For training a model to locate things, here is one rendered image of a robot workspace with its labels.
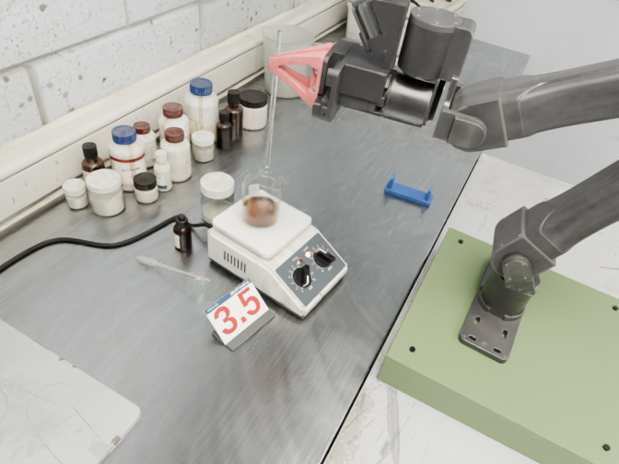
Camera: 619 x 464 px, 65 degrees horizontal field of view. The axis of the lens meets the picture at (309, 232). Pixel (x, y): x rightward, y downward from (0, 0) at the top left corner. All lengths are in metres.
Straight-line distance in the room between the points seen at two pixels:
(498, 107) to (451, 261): 0.33
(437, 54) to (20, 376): 0.63
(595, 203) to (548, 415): 0.27
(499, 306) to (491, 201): 0.41
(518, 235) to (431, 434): 0.28
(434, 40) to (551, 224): 0.27
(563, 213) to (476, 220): 0.41
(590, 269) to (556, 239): 0.39
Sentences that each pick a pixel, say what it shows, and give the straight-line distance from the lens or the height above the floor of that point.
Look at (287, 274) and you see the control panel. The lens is 0.75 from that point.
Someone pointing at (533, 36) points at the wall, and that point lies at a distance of 2.01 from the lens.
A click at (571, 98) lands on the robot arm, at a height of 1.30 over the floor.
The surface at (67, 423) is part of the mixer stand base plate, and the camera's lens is 0.69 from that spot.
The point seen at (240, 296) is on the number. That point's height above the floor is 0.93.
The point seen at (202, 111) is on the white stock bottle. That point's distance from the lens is 1.08.
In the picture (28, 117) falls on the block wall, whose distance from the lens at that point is 0.97.
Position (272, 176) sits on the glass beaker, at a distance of 0.77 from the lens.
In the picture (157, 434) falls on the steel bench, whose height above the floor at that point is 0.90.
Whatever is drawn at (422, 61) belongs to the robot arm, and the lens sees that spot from 0.57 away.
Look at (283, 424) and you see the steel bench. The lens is 0.67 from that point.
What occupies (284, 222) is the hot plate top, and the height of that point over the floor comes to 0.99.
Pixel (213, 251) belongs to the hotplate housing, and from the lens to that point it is 0.81.
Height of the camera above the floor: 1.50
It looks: 42 degrees down
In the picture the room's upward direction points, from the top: 9 degrees clockwise
